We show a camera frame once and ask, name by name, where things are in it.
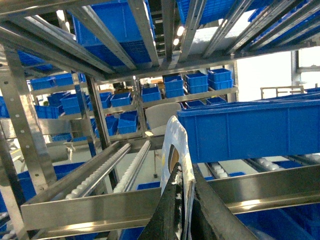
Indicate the stainless flow rack frame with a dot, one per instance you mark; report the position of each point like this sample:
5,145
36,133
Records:
115,51

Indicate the flower print gift bag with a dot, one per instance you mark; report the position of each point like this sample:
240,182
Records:
176,137

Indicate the white roller track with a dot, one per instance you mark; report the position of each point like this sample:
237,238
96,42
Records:
90,183
128,179
216,170

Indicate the white roller track left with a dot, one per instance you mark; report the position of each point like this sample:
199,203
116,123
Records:
90,183

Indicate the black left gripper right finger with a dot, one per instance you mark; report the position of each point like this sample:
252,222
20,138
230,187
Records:
211,219

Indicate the large blue bin behind bag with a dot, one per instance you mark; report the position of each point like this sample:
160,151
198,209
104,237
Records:
246,130

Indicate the white roller track right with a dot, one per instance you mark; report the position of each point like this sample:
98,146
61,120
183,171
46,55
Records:
216,170

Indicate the white roller track centre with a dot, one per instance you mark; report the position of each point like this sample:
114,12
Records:
128,179

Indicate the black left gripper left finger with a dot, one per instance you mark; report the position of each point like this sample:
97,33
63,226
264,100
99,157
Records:
166,222

